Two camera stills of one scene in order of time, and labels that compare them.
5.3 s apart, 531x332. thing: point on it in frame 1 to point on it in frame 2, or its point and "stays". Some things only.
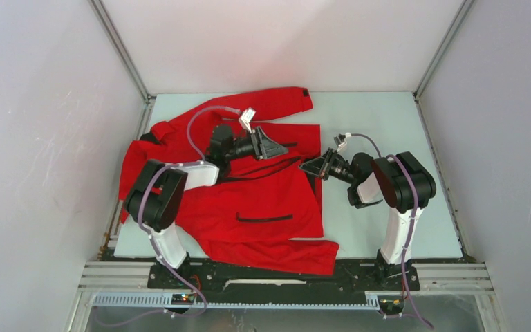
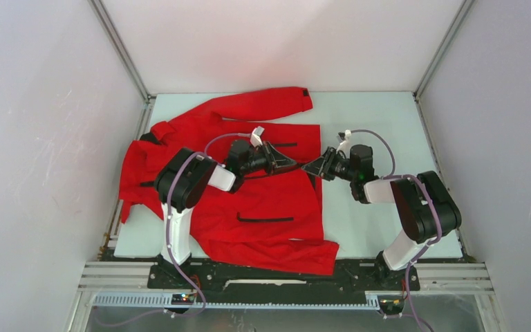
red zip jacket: [265, 213] stays
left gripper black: [262, 146] to [280, 160]
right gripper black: [321, 166] stays
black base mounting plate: [355, 282] stays
